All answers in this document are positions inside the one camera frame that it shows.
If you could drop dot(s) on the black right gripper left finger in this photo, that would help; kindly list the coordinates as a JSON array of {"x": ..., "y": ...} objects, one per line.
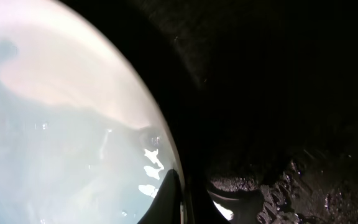
[{"x": 166, "y": 206}]

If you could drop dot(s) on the white plate with blue stain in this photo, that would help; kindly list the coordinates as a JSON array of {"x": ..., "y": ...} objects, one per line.
[{"x": 82, "y": 140}]

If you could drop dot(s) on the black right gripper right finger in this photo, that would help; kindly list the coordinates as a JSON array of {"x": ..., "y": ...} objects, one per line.
[{"x": 201, "y": 209}]

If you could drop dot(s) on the round black tray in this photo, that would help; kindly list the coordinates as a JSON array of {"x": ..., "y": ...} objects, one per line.
[{"x": 261, "y": 98}]

